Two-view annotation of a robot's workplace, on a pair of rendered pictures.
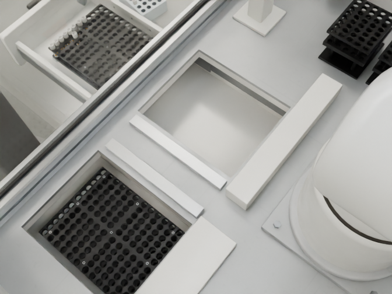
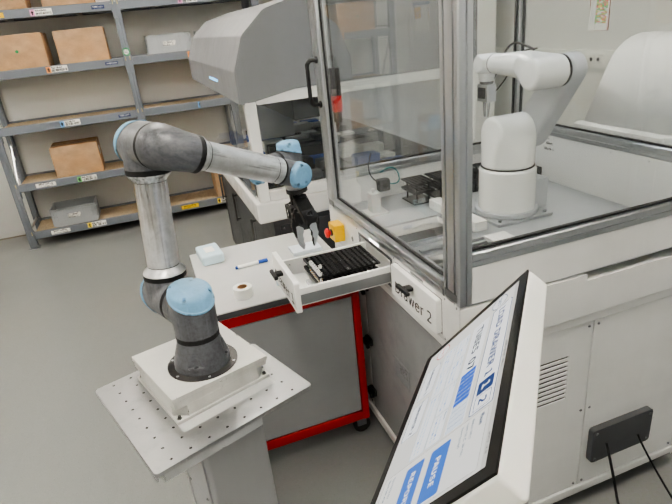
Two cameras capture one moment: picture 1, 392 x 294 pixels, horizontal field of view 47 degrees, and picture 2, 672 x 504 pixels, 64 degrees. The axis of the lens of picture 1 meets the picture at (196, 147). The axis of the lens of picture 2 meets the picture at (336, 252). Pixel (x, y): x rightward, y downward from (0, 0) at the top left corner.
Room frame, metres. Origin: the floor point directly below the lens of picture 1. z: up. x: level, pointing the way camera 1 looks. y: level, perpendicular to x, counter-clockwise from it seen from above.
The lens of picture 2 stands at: (-0.11, 1.69, 1.67)
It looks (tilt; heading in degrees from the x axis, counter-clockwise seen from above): 23 degrees down; 299
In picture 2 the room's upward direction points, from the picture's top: 6 degrees counter-clockwise
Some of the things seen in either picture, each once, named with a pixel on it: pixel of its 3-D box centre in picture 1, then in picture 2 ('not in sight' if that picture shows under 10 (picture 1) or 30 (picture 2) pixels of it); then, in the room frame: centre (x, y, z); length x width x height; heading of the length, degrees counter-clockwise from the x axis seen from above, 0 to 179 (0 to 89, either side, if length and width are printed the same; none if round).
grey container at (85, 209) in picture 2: not in sight; (76, 211); (4.43, -1.53, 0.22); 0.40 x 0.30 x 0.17; 46
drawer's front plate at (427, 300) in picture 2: not in sight; (414, 296); (0.39, 0.32, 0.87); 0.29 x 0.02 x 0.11; 137
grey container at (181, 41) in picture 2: not in sight; (168, 43); (3.62, -2.36, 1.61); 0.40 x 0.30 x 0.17; 46
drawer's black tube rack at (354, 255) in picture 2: not in sight; (341, 268); (0.70, 0.19, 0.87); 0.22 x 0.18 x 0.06; 47
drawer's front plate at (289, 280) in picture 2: not in sight; (286, 280); (0.84, 0.33, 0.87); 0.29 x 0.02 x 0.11; 137
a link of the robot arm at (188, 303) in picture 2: not in sight; (191, 307); (0.85, 0.76, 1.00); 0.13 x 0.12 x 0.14; 160
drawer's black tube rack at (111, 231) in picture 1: (114, 237); not in sight; (0.25, 0.17, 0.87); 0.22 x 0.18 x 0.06; 47
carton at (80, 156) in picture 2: not in sight; (78, 157); (4.33, -1.64, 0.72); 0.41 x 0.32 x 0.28; 46
